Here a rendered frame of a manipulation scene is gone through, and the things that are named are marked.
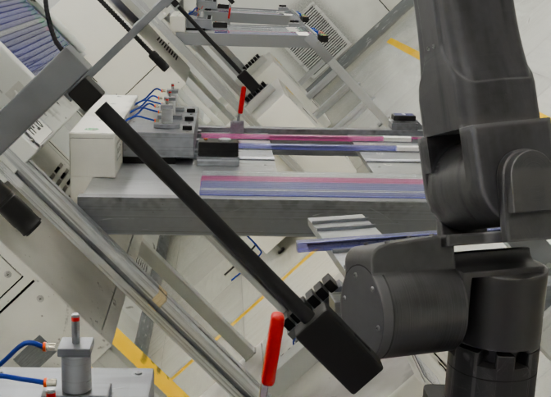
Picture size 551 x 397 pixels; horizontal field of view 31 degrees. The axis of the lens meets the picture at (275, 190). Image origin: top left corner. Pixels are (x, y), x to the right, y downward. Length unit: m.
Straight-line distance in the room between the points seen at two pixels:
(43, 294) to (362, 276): 1.12
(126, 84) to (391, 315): 4.63
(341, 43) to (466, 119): 7.67
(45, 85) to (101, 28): 4.68
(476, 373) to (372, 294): 0.09
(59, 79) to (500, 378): 0.33
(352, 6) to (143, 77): 3.42
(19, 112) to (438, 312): 0.27
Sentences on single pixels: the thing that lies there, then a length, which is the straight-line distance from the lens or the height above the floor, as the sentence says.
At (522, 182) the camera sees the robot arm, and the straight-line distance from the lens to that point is 0.61.
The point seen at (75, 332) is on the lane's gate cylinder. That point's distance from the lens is 0.77.
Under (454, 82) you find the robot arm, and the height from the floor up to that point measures 1.18.
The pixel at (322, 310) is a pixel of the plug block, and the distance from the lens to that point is 0.51.
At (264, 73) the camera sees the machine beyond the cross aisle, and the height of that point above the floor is 0.61.
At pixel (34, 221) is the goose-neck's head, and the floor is 1.29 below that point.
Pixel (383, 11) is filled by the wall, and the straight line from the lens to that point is 8.31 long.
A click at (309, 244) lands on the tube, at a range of 1.09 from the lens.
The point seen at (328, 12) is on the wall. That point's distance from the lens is 8.26.
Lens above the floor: 1.33
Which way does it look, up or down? 12 degrees down
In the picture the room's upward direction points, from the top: 44 degrees counter-clockwise
